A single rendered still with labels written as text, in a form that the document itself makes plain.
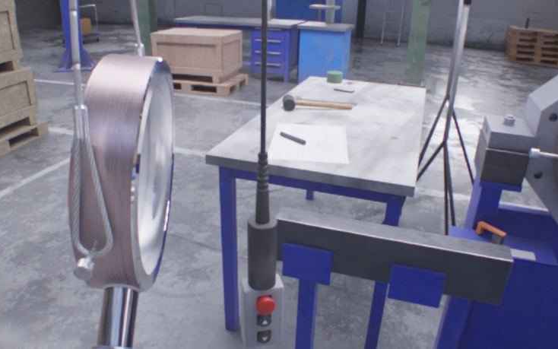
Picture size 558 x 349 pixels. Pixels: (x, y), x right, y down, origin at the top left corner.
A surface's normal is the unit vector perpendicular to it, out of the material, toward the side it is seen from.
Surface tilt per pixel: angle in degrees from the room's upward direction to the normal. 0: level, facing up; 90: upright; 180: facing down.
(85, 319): 0
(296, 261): 90
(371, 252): 90
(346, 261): 90
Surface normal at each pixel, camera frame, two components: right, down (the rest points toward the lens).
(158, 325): 0.03, -0.91
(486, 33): -0.34, 0.38
